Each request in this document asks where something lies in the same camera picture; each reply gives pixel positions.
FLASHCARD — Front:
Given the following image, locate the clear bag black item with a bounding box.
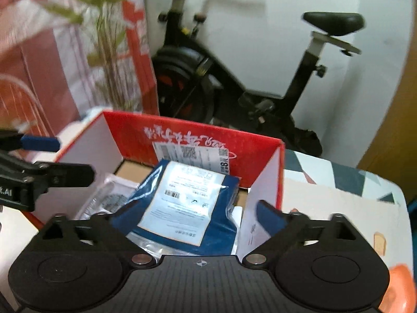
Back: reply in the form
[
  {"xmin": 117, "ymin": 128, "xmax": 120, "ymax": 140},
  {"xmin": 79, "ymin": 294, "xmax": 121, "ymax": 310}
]
[{"xmin": 74, "ymin": 174, "xmax": 139, "ymax": 220}]

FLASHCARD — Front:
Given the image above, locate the blue white packet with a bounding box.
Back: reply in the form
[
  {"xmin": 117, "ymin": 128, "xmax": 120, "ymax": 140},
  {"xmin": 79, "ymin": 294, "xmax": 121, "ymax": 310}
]
[{"xmin": 122, "ymin": 160, "xmax": 240, "ymax": 258}]

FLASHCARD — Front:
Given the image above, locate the red strawberry cardboard box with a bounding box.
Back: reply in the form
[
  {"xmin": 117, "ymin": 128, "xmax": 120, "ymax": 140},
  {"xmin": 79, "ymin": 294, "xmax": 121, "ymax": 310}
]
[{"xmin": 34, "ymin": 111, "xmax": 285, "ymax": 258}]

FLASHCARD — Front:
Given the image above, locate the patterned white tablecloth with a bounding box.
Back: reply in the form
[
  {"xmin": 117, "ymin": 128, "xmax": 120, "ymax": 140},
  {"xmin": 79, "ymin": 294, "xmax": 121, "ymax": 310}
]
[{"xmin": 0, "ymin": 105, "xmax": 415, "ymax": 313}]

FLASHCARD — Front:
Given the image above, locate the pink printed backdrop cloth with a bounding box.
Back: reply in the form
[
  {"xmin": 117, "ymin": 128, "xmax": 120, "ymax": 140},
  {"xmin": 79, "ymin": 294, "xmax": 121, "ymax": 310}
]
[{"xmin": 0, "ymin": 0, "xmax": 161, "ymax": 138}]

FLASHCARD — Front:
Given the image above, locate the black exercise bike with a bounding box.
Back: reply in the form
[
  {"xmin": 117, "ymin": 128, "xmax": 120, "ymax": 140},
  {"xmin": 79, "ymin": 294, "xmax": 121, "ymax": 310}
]
[{"xmin": 143, "ymin": 0, "xmax": 366, "ymax": 157}]

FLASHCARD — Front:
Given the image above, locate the wooden door frame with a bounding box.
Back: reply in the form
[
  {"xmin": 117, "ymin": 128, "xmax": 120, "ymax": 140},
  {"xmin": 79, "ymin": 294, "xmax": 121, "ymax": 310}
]
[{"xmin": 356, "ymin": 58, "xmax": 417, "ymax": 203}]

